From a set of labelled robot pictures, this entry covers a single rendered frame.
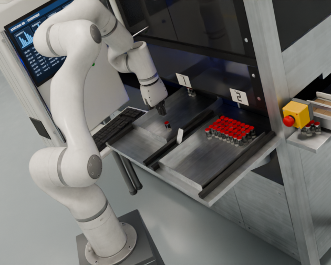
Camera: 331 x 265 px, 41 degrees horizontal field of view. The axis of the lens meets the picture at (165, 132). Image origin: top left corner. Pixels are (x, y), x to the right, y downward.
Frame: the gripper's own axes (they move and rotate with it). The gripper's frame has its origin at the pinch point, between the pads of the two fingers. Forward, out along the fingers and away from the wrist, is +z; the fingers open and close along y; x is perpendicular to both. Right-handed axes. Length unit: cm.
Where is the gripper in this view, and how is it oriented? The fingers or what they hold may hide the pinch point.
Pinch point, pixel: (161, 110)
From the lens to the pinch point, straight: 187.8
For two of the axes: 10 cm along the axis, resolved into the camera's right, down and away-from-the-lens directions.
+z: 3.2, 7.8, 5.5
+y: -7.2, 5.7, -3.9
